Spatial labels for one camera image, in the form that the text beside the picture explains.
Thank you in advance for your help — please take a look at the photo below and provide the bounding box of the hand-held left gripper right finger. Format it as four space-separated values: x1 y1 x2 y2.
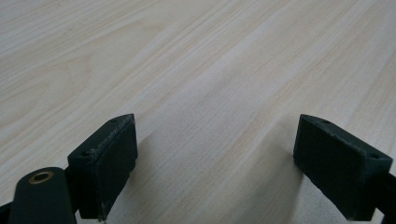
292 113 394 222

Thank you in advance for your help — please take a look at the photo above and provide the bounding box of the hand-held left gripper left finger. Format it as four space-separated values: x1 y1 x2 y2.
66 113 139 222

